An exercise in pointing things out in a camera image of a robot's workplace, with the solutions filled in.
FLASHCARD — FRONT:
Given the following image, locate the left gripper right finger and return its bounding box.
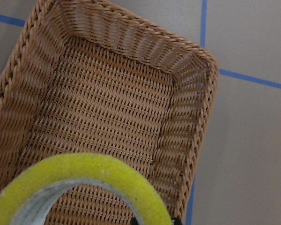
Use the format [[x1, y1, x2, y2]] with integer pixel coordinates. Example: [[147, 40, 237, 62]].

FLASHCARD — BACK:
[[171, 217, 182, 225]]

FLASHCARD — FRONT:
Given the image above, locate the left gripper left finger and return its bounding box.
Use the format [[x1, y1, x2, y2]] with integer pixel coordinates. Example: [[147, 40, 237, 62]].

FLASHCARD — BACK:
[[131, 217, 138, 225]]

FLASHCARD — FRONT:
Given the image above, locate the yellow tape roll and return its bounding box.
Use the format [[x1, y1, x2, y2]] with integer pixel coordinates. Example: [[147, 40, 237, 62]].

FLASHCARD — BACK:
[[0, 153, 172, 225]]

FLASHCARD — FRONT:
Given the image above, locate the brown wicker basket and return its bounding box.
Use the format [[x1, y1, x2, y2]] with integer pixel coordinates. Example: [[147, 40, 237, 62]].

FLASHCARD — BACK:
[[0, 0, 219, 220]]

